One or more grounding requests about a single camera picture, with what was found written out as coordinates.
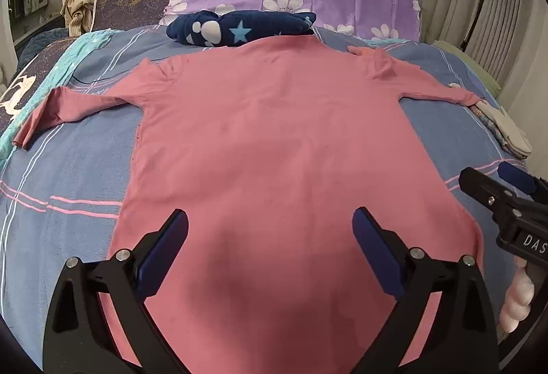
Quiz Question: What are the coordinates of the beige clothes pile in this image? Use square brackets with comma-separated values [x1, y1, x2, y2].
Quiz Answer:
[60, 0, 96, 37]

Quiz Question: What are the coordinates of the navy star fleece garment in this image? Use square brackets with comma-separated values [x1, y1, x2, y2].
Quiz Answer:
[166, 10, 317, 47]

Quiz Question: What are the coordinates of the white gloved right hand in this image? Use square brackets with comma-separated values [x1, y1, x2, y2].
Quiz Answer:
[499, 256, 535, 333]

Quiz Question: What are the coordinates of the teal patterned quilt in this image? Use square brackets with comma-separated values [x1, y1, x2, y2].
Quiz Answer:
[0, 28, 126, 169]

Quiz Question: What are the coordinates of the blue striped bed sheet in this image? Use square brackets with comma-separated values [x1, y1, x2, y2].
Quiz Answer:
[1, 28, 515, 364]

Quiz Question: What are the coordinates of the green blanket edge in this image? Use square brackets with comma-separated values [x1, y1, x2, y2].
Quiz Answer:
[433, 40, 501, 98]

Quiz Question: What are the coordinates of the folded white floral cloth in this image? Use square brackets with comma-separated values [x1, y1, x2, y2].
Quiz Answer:
[469, 99, 533, 160]

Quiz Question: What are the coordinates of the pink long-sleeve shirt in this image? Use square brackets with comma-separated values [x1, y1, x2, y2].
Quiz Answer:
[15, 36, 484, 373]

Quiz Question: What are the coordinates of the beige curtain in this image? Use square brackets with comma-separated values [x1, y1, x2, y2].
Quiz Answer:
[421, 0, 547, 108]

